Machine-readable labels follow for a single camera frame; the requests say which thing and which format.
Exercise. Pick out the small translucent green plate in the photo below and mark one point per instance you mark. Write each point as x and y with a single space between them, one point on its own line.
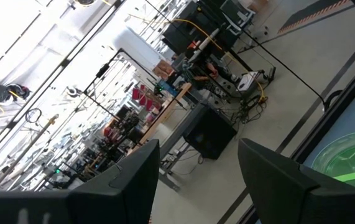
351 155

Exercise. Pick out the black equipment cabinet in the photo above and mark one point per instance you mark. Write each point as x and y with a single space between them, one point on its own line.
180 34

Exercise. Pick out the black computer tower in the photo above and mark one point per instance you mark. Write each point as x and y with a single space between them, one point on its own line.
209 133

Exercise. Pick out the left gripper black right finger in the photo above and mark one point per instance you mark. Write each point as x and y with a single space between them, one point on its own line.
279 193

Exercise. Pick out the black table edge rail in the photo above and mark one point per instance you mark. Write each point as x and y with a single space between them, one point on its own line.
335 109

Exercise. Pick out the white square pillar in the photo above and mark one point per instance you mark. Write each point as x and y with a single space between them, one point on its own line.
136 46

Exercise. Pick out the cardboard box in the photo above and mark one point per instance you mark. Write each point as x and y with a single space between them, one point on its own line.
164 69

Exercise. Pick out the black mat with hazard stripes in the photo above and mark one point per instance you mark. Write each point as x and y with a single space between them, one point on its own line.
307 12

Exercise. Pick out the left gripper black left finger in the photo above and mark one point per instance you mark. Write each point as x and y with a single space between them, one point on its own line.
124 193

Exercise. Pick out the grey equipment cart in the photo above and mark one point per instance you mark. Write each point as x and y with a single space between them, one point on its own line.
236 15

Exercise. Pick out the white tube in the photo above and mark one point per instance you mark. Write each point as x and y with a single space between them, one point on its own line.
203 45

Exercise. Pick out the black metal frame rig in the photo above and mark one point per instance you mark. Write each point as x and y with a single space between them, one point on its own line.
102 71

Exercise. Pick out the red cups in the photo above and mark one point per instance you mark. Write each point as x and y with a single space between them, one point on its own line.
136 93

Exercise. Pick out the grey desk frame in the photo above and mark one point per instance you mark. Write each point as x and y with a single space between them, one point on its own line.
183 127

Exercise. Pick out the person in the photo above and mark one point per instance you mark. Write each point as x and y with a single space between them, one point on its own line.
211 70

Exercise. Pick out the wooden desk top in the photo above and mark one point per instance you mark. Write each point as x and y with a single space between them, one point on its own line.
164 113

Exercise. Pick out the white box device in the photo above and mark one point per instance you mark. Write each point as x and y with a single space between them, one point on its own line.
247 81

